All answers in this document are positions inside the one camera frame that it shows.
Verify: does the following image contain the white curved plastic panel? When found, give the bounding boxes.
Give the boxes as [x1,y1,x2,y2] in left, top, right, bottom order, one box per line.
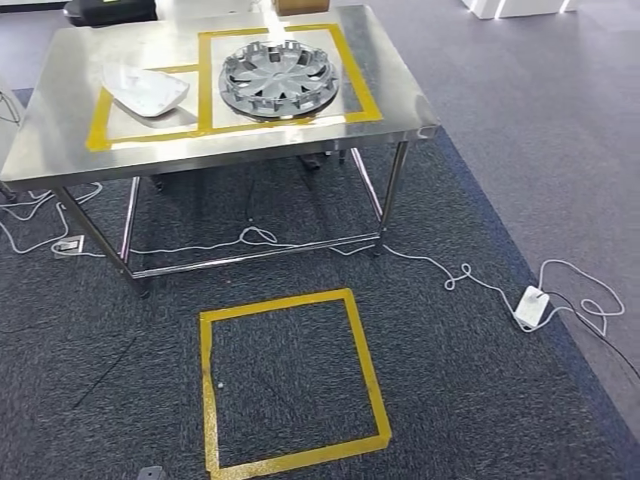
[101,62,191,119]

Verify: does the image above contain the stainless steel workbench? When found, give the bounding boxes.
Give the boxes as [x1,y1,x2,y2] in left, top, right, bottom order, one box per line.
[0,5,441,299]

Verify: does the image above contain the yellow tape on workbench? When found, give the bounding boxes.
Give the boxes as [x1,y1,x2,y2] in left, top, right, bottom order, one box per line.
[85,23,384,154]

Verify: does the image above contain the yellow floor tape outline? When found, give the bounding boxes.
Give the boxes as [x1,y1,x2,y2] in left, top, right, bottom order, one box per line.
[198,288,392,480]

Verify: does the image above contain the grey plastic wheel cover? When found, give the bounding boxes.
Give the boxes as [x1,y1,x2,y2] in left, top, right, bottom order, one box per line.
[218,39,341,123]

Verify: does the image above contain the brown cardboard box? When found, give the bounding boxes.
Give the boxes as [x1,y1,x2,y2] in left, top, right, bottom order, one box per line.
[271,0,331,18]

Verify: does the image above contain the white power strip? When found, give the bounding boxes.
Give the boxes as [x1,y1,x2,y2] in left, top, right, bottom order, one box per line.
[513,284,551,331]

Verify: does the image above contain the metal floor socket plate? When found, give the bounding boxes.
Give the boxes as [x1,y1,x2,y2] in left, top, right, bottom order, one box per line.
[51,235,86,260]

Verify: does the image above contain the white display plinth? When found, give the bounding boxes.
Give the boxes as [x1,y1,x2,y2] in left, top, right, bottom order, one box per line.
[460,0,581,21]

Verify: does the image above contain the black zip case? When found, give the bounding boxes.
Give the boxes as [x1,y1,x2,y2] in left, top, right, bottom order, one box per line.
[63,0,158,28]

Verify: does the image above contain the white panel board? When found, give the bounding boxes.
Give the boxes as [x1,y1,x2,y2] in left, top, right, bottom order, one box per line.
[0,86,26,160]

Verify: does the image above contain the long white floor cable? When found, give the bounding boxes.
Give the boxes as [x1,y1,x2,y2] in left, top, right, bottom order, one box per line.
[79,225,556,333]

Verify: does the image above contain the black floor cable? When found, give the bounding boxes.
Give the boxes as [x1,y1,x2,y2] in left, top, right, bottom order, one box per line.
[547,291,640,382]

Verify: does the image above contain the thin black hanging cable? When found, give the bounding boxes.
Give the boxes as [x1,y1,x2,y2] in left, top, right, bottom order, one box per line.
[0,91,22,127]

